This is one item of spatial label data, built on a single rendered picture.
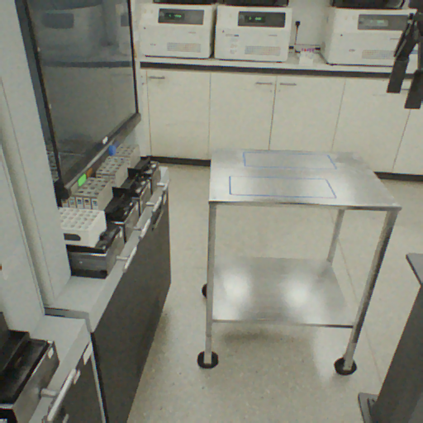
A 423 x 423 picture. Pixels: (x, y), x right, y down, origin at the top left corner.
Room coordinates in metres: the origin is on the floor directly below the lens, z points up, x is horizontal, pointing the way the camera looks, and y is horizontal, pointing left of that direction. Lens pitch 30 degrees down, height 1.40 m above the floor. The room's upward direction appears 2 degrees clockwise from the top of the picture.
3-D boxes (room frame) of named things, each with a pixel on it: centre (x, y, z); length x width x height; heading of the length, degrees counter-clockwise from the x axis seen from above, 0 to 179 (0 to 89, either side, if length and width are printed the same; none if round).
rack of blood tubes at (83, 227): (0.86, 0.43, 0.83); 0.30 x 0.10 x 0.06; 83
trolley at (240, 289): (1.28, -0.31, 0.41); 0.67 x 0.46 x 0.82; 89
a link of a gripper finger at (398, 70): (0.93, -0.43, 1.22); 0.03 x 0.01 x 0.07; 83
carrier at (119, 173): (1.15, 0.30, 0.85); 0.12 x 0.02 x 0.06; 173
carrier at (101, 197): (1.00, 0.32, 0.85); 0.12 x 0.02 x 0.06; 174
